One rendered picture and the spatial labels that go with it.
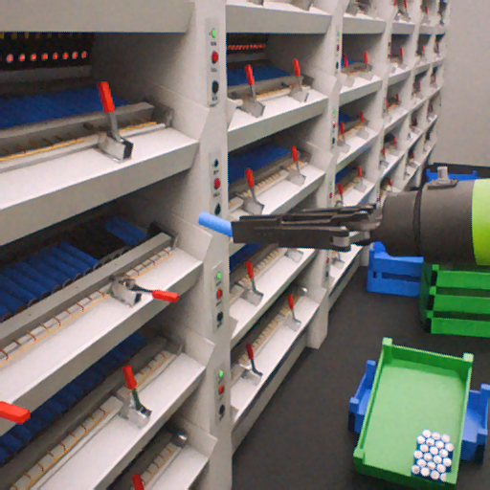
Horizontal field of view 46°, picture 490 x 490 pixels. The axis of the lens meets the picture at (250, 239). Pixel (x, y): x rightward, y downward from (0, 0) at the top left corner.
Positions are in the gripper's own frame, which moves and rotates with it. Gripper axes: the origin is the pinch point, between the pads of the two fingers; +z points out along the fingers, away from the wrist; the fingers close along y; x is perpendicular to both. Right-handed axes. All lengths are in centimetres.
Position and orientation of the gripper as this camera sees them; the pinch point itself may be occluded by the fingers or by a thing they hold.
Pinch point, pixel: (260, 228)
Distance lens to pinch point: 74.0
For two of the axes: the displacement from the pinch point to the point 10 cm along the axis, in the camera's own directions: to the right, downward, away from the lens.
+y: -4.4, 2.9, -8.5
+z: -8.9, 0.2, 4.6
